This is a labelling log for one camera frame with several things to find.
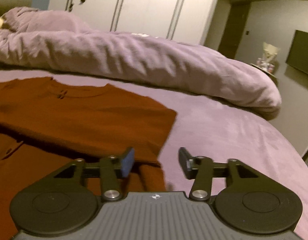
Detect rust brown knit cardigan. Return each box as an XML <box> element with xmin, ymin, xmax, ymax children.
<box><xmin>0</xmin><ymin>77</ymin><xmax>177</xmax><ymax>239</ymax></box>

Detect purple bed sheet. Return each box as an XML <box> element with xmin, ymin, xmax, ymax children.
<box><xmin>0</xmin><ymin>70</ymin><xmax>308</xmax><ymax>239</ymax></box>

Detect small side table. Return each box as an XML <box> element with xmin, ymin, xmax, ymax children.
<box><xmin>250</xmin><ymin>63</ymin><xmax>278</xmax><ymax>87</ymax></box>

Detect dark door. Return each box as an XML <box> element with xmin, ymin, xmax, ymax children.
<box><xmin>218</xmin><ymin>3</ymin><xmax>251</xmax><ymax>59</ymax></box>

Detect purple crumpled duvet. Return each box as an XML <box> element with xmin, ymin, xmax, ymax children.
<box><xmin>0</xmin><ymin>7</ymin><xmax>281</xmax><ymax>119</ymax></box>

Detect white wardrobe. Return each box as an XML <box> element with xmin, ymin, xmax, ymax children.
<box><xmin>48</xmin><ymin>0</ymin><xmax>217</xmax><ymax>44</ymax></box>

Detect black wall television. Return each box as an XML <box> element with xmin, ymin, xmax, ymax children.
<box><xmin>286</xmin><ymin>30</ymin><xmax>308</xmax><ymax>75</ymax></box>

